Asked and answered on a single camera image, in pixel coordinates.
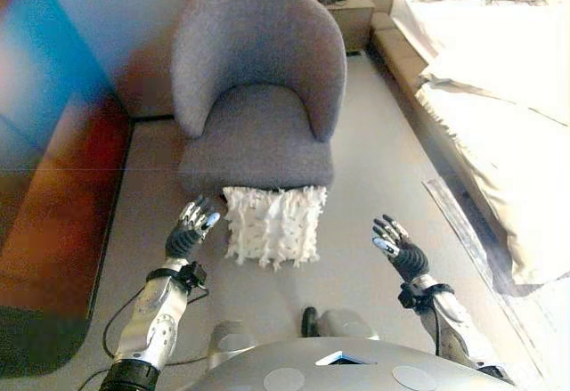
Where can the glossy brown wardrobe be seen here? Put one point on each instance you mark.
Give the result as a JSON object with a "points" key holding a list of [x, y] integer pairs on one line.
{"points": [[67, 213]]}

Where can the silver left robot leg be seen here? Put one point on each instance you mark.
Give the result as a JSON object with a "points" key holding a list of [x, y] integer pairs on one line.
{"points": [[231, 342]]}

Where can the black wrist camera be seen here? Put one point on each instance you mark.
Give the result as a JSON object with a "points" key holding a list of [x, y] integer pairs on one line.
{"points": [[194, 276], [409, 297]]}

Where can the grey fabric tub armchair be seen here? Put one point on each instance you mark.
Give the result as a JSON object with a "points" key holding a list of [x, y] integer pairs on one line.
{"points": [[258, 43]]}

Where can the silver robot torso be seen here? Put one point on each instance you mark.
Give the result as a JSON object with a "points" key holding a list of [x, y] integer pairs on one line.
{"points": [[347, 373]]}

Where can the beige wooden nightstand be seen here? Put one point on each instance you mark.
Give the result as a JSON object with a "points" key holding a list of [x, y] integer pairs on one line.
{"points": [[352, 26]]}

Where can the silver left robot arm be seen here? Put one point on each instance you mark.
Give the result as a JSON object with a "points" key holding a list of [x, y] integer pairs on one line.
{"points": [[151, 320]]}

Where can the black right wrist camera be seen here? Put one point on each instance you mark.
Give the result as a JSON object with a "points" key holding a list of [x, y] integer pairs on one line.
{"points": [[409, 297]]}

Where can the white fringed cushion black dashes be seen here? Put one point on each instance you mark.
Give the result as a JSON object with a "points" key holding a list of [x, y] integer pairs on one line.
{"points": [[271, 230]]}

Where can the beige upholstered bed frame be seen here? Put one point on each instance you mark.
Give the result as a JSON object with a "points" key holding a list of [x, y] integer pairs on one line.
{"points": [[392, 48]]}

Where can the bed with white bedding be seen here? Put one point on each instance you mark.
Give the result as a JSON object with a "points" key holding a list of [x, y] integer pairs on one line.
{"points": [[499, 97]]}

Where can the black right robot foot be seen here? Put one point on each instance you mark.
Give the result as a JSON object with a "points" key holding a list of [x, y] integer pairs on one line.
{"points": [[309, 320]]}

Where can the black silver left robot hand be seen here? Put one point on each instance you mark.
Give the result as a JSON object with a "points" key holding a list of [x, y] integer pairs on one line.
{"points": [[184, 237]]}

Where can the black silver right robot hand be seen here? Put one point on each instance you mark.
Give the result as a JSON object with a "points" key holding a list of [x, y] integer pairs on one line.
{"points": [[407, 255]]}

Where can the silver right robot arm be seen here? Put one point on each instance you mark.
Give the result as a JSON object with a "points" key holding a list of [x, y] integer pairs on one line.
{"points": [[450, 315]]}

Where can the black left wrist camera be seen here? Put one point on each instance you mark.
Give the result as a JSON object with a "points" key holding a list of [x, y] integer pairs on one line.
{"points": [[194, 276]]}

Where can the silver robot leg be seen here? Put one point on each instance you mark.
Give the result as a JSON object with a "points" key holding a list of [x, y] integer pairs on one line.
{"points": [[349, 324], [231, 342]]}

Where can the silver right robot leg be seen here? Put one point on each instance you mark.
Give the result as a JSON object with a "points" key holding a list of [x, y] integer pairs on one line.
{"points": [[349, 324]]}

